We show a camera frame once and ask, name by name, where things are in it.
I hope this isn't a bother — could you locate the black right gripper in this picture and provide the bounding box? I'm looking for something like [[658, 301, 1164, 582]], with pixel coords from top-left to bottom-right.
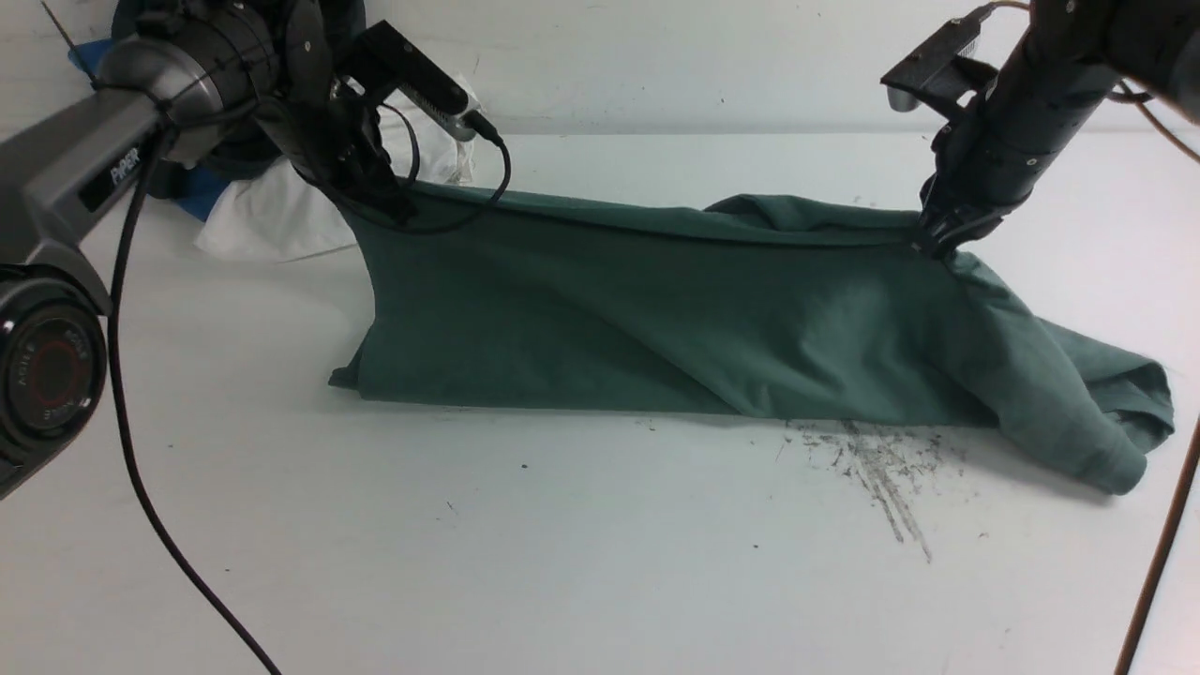
[[908, 37, 1118, 259]]

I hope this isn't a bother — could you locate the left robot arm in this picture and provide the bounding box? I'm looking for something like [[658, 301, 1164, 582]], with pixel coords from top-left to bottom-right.
[[2, 1, 424, 494]]

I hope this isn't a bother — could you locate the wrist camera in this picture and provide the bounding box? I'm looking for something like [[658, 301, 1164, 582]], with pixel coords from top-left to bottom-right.
[[881, 12, 998, 123], [335, 20, 478, 143]]

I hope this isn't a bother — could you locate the green long sleeve shirt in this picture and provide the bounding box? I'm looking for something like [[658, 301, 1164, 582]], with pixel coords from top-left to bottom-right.
[[330, 181, 1175, 495]]

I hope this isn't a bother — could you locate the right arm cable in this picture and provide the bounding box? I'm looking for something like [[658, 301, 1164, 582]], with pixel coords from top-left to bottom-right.
[[974, 0, 1200, 675]]

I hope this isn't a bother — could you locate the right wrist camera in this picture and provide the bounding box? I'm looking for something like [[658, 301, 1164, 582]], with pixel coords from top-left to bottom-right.
[[881, 12, 998, 123]]

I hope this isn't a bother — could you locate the white crumpled garment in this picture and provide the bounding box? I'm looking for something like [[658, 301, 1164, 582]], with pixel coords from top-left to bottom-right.
[[194, 92, 474, 263]]

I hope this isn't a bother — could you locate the blue crumpled garment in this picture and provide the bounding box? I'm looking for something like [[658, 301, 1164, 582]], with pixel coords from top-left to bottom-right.
[[68, 38, 232, 223]]

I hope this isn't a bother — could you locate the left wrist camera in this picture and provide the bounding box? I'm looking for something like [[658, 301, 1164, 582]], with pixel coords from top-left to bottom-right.
[[335, 20, 478, 143]]

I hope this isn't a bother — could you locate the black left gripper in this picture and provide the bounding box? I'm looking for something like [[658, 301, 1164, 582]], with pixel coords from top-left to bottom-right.
[[254, 1, 414, 226]]

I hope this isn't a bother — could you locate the black left camera cable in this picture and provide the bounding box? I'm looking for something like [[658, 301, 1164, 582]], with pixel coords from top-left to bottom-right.
[[106, 98, 514, 675]]

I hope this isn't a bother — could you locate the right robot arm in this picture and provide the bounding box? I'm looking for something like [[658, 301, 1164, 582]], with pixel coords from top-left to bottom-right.
[[882, 1, 1199, 258]]

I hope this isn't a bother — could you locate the black crumpled garment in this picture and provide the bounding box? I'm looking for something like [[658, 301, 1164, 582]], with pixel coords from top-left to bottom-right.
[[110, 1, 366, 181]]

